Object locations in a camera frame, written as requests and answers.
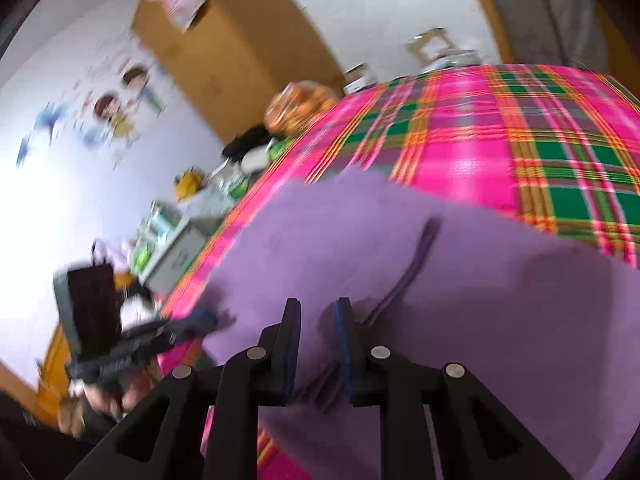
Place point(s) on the bag of oranges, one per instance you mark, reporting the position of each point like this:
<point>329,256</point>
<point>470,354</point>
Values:
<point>297,107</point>

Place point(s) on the grey drawer cabinet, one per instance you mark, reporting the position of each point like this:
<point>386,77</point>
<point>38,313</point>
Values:
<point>172,255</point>

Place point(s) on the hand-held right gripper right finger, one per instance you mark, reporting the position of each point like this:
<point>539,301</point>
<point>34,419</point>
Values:
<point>345,355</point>

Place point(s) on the pink green plaid bed sheet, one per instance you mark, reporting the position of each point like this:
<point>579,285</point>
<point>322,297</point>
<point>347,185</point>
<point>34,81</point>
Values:
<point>475,135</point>

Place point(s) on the cardboard box with label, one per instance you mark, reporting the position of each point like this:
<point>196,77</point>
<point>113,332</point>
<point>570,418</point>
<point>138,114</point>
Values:
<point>432,45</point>

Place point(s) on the black cloth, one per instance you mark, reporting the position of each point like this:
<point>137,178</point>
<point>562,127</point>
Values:
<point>247,141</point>

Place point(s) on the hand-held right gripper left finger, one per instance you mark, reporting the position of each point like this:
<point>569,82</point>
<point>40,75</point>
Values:
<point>291,350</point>

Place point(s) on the cartoon wall sticker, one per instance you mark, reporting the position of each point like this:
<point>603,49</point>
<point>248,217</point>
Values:
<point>110,110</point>

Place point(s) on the purple sweater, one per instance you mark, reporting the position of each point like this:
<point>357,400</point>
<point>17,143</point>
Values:
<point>450,310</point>

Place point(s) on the yellow bag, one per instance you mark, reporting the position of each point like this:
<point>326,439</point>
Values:
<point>189,184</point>

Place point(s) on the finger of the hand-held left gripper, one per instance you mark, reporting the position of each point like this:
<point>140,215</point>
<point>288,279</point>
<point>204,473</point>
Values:
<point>195,322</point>

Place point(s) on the wooden wardrobe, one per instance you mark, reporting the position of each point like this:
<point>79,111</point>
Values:
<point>225,60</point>

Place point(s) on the person's left hand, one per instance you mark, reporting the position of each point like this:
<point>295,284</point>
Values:
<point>140,392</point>

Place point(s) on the pink white box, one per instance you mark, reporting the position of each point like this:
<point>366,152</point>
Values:
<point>177,0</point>

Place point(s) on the wooden headboard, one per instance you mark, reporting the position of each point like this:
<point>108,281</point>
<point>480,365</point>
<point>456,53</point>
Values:
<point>52,370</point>

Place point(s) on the clear plastic door curtain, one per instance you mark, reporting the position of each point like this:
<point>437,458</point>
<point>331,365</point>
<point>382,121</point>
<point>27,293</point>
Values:
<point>545,10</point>

